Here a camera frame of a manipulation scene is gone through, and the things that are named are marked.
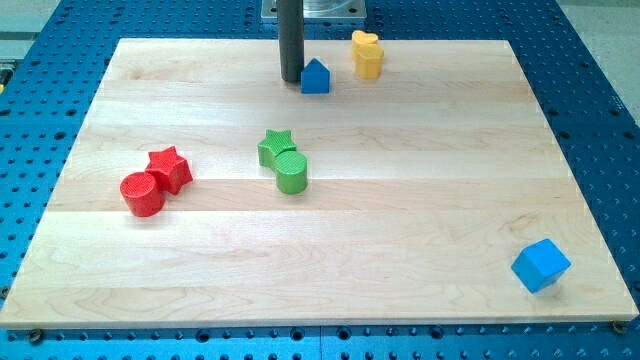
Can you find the blue house-shaped triangle block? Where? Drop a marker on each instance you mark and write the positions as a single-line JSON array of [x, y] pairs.
[[315, 78]]

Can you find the green cylinder block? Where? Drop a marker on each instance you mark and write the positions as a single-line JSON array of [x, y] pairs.
[[291, 172]]

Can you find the green star block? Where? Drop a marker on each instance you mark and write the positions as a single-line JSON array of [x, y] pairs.
[[272, 145]]

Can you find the wooden board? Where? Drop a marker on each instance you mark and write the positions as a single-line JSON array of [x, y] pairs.
[[423, 186]]

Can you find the yellow hexagon block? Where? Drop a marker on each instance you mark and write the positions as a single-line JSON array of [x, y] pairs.
[[368, 61]]

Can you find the yellow heart block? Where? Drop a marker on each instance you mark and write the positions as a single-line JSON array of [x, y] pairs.
[[360, 38]]

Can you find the red star block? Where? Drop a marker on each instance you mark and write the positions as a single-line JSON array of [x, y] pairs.
[[171, 170]]

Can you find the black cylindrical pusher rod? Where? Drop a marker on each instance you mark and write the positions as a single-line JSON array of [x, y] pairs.
[[291, 39]]

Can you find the red cylinder block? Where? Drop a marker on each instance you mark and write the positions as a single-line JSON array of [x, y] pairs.
[[142, 194]]

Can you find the light blue cube block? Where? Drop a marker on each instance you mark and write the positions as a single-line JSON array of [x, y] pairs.
[[540, 265]]

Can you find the blue perforated table plate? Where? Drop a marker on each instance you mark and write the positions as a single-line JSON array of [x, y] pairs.
[[52, 88]]

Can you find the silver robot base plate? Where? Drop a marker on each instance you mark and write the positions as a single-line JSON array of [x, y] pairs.
[[320, 9]]

